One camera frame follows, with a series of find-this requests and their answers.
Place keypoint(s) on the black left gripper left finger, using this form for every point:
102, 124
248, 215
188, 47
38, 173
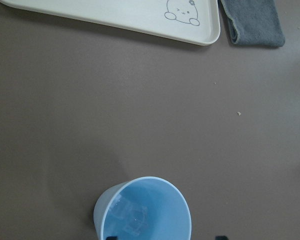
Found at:
111, 238

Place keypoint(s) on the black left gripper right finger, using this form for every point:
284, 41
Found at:
220, 237

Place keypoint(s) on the ice cube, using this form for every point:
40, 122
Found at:
128, 217

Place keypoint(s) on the light blue plastic cup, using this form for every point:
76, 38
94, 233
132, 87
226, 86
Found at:
169, 216

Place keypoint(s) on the grey folded cloth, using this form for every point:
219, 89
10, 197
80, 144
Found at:
253, 23

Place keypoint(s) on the cream rabbit tray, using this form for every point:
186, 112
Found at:
191, 21

